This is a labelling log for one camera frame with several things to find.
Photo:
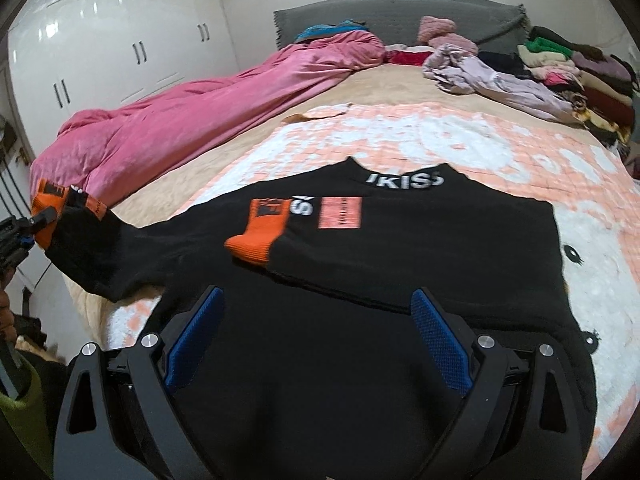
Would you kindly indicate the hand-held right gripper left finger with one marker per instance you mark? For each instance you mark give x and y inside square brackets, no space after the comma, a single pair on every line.
[192,345]

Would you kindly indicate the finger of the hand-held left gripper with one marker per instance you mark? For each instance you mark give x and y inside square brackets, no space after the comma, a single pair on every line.
[44,215]

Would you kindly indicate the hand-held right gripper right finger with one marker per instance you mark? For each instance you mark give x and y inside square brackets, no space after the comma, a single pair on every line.
[442,345]

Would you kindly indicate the black sweatshirt with orange cuffs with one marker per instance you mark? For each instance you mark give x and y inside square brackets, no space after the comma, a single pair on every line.
[400,260]

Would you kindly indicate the pile of folded clothes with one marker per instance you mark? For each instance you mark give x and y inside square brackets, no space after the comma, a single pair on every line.
[585,80]

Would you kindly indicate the green cloth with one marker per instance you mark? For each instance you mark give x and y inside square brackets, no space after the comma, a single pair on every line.
[27,410]

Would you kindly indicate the pink duvet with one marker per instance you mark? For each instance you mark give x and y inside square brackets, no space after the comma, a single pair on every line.
[190,110]

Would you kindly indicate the white glossy wardrobe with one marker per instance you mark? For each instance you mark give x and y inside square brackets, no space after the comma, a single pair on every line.
[110,25]

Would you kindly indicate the orange and white blanket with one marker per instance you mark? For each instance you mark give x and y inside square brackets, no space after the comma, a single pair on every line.
[410,135]

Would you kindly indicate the beige bed sheet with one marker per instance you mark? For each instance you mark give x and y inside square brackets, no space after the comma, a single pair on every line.
[380,82]

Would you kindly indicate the lilac garment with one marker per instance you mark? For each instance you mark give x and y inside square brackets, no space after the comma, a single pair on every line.
[480,77]

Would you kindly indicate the red and white cloth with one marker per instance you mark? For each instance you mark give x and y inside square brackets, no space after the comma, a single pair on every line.
[407,56]

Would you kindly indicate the pink fluffy cloth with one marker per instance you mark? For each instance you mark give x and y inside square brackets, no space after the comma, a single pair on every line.
[440,30]

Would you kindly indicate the grey pillow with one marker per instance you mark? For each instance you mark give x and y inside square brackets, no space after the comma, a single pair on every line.
[390,17]

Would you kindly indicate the blue cloth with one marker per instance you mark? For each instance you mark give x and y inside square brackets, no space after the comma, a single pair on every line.
[325,31]

